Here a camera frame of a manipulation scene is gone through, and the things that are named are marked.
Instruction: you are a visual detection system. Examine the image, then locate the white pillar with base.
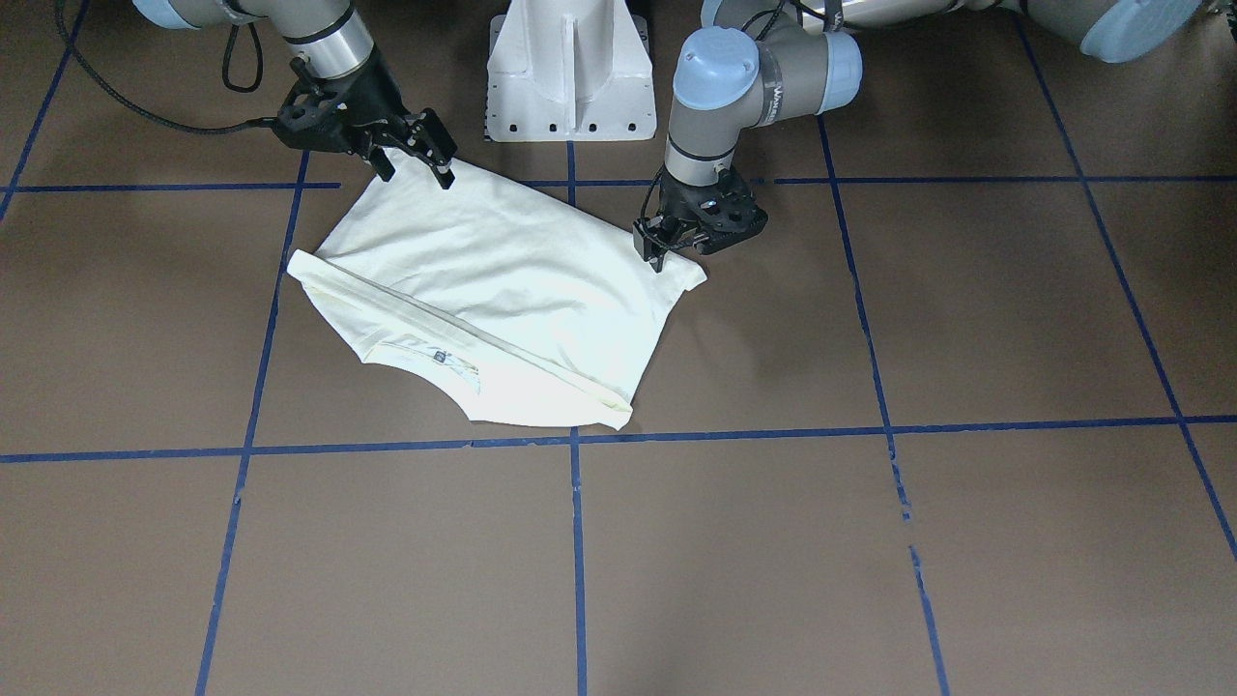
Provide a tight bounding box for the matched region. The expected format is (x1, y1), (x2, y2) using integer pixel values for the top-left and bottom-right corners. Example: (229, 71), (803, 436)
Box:
(482, 1), (658, 143)

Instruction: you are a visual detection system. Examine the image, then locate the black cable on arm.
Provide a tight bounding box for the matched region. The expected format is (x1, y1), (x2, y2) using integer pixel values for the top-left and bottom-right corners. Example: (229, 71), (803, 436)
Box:
(53, 0), (291, 136)

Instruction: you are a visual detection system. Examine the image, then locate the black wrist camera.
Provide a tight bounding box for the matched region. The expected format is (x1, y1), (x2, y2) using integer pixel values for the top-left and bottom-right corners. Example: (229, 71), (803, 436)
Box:
(271, 91), (354, 155)

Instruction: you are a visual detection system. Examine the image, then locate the cream long-sleeve printed shirt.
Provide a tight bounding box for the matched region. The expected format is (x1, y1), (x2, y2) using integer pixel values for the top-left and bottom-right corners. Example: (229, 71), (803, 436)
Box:
(287, 153), (706, 430)

